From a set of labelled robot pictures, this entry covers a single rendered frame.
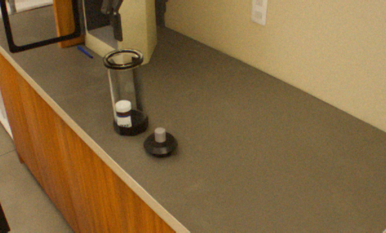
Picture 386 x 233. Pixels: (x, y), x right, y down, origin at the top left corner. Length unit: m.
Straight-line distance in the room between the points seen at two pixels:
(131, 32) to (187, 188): 0.70
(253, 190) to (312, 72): 0.58
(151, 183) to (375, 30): 0.77
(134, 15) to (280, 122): 0.64
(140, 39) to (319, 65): 0.65
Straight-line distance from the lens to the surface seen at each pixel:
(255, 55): 1.61
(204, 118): 1.26
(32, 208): 2.43
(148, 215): 1.14
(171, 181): 1.03
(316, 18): 1.39
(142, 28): 1.54
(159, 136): 1.09
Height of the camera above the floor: 1.62
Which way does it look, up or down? 32 degrees down
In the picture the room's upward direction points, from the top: straight up
